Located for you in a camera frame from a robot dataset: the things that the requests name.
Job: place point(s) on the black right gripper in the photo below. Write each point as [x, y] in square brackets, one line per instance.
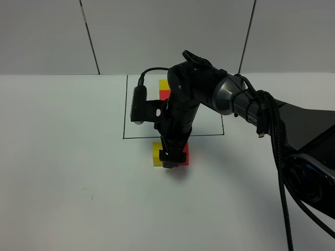
[174, 135]

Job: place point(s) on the yellow template cube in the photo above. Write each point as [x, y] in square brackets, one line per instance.
[163, 84]

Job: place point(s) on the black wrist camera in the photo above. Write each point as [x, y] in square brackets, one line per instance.
[143, 110]

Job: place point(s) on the red template cube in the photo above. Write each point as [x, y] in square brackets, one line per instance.
[164, 94]

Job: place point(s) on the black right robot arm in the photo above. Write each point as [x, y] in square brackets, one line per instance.
[302, 138]

